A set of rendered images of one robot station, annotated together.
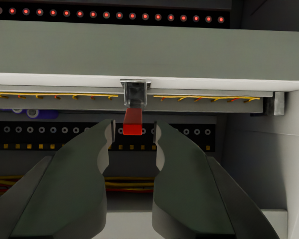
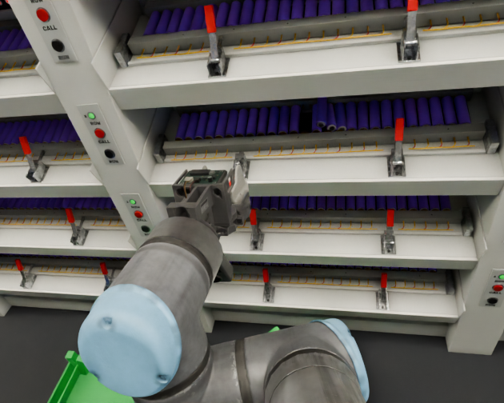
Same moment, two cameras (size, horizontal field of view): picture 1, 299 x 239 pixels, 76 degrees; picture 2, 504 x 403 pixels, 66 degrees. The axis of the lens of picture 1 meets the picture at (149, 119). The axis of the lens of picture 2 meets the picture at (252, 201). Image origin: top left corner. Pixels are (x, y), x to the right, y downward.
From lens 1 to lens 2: 60 cm
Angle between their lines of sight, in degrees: 58
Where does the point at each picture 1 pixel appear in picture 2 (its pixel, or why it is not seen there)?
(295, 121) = (147, 155)
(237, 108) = (178, 149)
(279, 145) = (142, 133)
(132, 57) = not seen: hidden behind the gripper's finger
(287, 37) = not seen: hidden behind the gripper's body
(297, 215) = (118, 117)
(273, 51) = not seen: hidden behind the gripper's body
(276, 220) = (125, 105)
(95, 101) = (270, 145)
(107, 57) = (254, 188)
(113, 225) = (236, 95)
